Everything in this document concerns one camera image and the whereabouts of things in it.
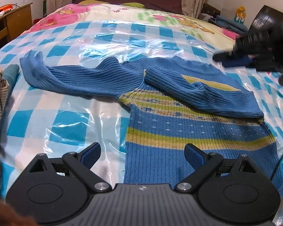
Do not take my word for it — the blue striped knit sweater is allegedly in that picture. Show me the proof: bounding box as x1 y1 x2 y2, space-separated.
20 51 283 189

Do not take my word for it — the folded blue clothes pile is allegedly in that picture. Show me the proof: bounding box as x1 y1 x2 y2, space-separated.
208 15 248 35

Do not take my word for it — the yellow bottle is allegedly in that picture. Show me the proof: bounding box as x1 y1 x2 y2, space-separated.
234 6 246 24

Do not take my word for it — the yellow green pillow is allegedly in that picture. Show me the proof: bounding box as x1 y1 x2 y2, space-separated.
122 2 145 9

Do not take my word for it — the cartoon print quilt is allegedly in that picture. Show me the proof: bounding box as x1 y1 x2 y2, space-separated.
24 3 238 50

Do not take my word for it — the wooden side cabinet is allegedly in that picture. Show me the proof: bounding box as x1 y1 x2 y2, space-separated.
0 3 32 49

